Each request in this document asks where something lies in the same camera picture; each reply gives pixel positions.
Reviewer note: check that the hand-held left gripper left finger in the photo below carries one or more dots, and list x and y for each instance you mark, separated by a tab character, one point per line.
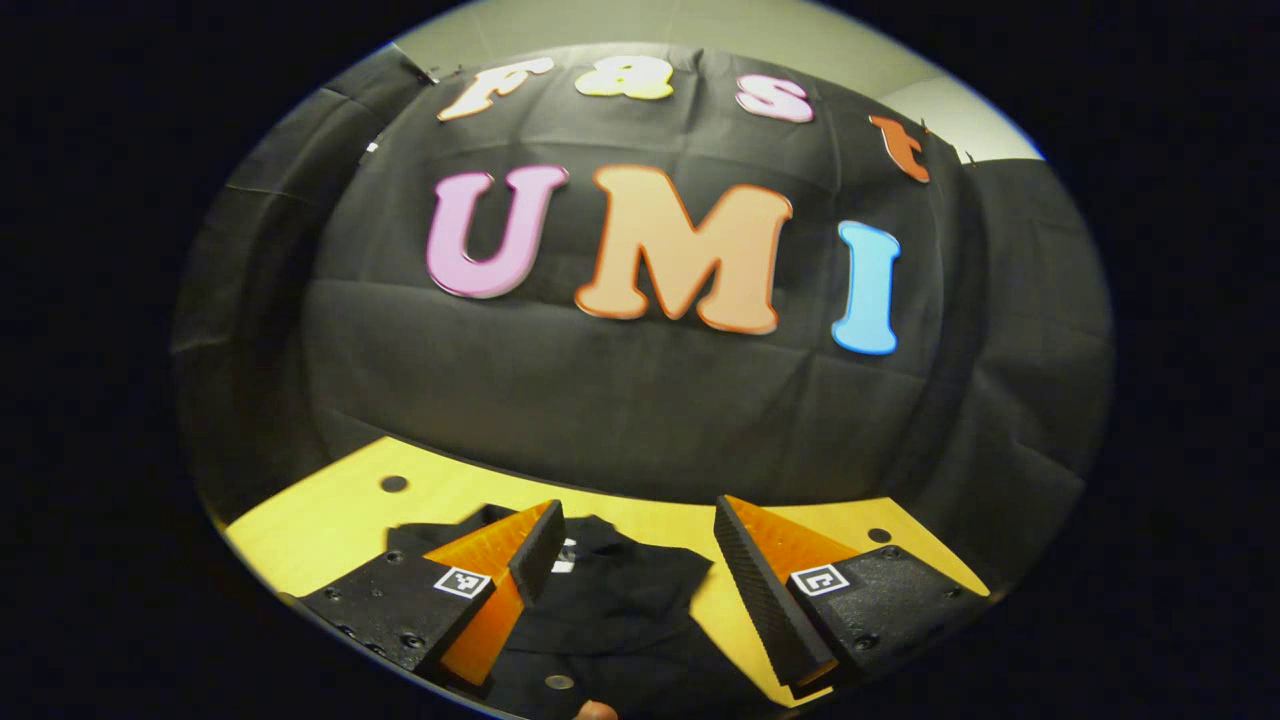
538	550

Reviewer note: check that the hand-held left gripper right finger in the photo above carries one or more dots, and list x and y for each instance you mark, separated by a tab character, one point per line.
765	600

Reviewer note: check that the black garment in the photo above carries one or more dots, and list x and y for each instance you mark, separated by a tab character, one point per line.
620	600

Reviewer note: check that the black backdrop cloth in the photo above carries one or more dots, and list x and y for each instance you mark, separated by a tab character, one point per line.
600	400

